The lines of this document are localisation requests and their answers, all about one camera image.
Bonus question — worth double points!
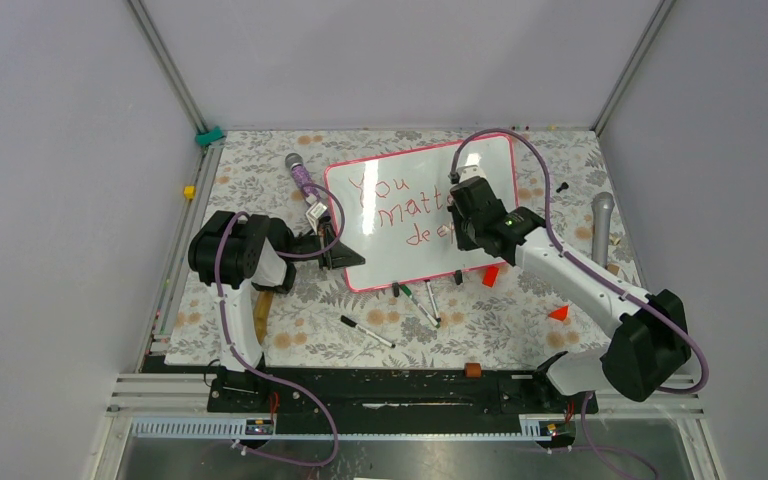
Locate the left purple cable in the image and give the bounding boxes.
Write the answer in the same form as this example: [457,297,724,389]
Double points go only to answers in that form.
[212,184,347,469]

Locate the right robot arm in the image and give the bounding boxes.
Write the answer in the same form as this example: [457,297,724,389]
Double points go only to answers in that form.
[448,177,692,412]

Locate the small orange red block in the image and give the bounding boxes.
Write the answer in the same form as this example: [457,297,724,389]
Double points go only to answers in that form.
[482,265,500,288]

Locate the red triangular block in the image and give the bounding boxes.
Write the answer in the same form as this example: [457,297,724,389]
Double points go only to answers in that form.
[547,305,569,322]

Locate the blue capped marker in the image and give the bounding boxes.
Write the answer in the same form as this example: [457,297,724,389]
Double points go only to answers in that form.
[424,280,441,323]

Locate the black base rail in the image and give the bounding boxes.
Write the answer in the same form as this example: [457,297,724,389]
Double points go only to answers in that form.
[207,367,598,435]

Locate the brown small cube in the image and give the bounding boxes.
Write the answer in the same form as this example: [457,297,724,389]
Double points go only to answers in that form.
[464,362,482,378]

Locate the pink framed whiteboard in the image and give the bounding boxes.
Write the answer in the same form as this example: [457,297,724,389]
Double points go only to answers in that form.
[324,134,519,292]

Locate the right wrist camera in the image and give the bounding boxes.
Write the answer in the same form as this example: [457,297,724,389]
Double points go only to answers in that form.
[449,164,486,185]

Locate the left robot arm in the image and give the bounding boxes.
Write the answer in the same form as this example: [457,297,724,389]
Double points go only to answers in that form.
[187,210,366,372]

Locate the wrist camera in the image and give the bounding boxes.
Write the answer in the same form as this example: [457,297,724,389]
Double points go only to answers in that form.
[449,164,486,185]
[305,201,329,231]

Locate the teal corner clamp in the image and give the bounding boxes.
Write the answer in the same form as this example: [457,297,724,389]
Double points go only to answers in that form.
[195,126,225,148]

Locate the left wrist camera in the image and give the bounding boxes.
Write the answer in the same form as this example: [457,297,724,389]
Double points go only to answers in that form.
[305,201,329,231]

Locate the purple glitter microphone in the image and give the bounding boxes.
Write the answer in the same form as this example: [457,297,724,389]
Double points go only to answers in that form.
[284,152,321,204]

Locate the wooden rolling pin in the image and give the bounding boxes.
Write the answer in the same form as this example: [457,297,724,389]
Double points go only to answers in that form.
[253,291,274,345]

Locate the green capped marker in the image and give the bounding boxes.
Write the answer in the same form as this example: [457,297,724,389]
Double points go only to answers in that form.
[399,284,440,328]

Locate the silver microphone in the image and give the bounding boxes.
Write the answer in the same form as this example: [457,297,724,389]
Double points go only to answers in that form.
[591,192,615,268]

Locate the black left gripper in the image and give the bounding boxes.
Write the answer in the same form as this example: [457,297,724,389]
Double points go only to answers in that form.
[284,222,365,270]

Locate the black capped marker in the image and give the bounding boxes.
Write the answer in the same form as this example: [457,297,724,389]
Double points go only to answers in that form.
[340,315,396,349]

